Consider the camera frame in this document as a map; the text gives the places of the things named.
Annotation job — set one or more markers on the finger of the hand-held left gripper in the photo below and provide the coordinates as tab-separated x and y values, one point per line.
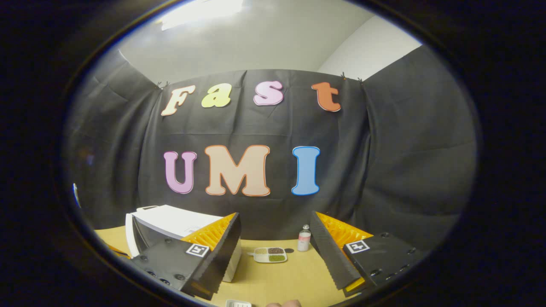
118	251

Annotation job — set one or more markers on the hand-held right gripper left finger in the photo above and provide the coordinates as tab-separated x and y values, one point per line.
219	260

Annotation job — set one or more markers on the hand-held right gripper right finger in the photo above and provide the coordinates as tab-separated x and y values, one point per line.
328	256

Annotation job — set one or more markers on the white microwave oven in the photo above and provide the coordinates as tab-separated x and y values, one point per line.
170	219

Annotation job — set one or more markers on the white food tray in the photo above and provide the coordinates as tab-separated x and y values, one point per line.
238	303

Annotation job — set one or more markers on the small bottle with pink label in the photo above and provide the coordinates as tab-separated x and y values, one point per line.
304	241

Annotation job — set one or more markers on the white divided dish with beans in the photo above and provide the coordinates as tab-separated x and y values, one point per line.
270	255

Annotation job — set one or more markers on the black backdrop cloth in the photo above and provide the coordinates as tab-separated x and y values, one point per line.
384	149

